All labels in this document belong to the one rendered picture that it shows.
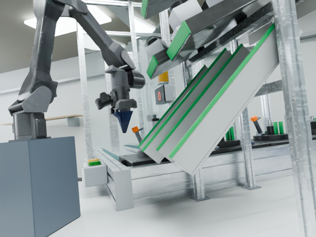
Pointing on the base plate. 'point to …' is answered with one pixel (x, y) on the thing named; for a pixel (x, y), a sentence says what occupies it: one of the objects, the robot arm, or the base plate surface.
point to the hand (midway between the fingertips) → (123, 122)
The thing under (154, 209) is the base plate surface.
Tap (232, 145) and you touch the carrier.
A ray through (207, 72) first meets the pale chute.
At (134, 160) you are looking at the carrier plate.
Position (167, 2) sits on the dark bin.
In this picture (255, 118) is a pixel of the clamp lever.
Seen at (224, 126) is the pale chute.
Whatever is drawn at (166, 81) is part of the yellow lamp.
